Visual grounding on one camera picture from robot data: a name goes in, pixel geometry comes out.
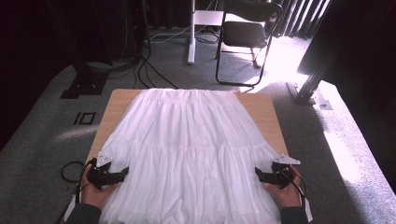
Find white desk frame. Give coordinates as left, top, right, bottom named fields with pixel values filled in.
left=187, top=0, right=226, bottom=65

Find person's right hand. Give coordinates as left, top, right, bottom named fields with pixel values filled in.
left=264, top=169, right=303, bottom=210

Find black coiled floor cable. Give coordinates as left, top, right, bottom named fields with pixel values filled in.
left=60, top=161, right=85, bottom=183

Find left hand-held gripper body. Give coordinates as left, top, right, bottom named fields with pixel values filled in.
left=87, top=151, right=122, bottom=191

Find black stand with base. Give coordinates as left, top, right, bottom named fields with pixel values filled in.
left=46, top=0, right=110, bottom=100

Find small metal floor plate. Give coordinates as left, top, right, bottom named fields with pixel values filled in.
left=313, top=89, right=333, bottom=111

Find pleated dark curtain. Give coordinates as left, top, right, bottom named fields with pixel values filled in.
left=274, top=0, right=332, bottom=40

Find person's left hand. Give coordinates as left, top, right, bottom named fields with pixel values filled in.
left=80, top=181, right=120, bottom=209

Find hand-held gripper cable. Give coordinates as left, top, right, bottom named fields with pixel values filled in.
left=75, top=158, right=97, bottom=204
left=279, top=167, right=308, bottom=208

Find white floor cable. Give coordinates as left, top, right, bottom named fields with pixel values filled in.
left=148, top=25, right=194, bottom=45

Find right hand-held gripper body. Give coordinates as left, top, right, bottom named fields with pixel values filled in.
left=267, top=154, right=302, bottom=190

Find right hand-held gripper cable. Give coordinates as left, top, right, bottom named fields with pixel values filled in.
left=279, top=167, right=308, bottom=208

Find left hand-held gripper cable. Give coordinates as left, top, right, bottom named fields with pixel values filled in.
left=75, top=158, right=97, bottom=204

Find white tiered skirt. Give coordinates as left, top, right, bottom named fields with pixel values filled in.
left=98, top=88, right=283, bottom=224

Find black floor cables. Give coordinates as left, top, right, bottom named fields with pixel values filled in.
left=133, top=0, right=182, bottom=91

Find black folding chair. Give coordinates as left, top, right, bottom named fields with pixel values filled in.
left=215, top=0, right=284, bottom=88

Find black metal profile stand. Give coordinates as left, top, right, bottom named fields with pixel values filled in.
left=285, top=18, right=363, bottom=106

